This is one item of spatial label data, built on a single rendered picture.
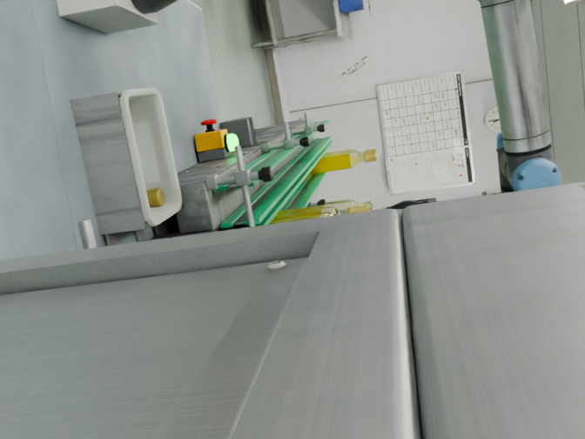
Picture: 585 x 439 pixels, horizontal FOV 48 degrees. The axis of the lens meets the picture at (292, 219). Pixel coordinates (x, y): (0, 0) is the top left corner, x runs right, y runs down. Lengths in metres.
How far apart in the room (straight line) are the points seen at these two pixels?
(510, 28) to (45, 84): 0.71
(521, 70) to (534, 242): 0.89
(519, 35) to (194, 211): 0.64
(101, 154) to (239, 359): 0.90
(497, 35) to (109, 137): 0.63
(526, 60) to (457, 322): 0.97
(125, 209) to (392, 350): 0.94
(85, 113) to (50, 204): 0.18
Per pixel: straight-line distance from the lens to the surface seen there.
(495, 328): 0.19
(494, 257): 0.25
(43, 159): 1.01
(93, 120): 1.10
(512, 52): 1.14
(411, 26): 7.19
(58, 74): 1.10
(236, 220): 1.32
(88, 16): 1.17
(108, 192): 1.11
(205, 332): 0.25
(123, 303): 0.31
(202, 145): 1.66
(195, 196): 1.26
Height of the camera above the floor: 1.24
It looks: 10 degrees down
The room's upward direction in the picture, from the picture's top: 82 degrees clockwise
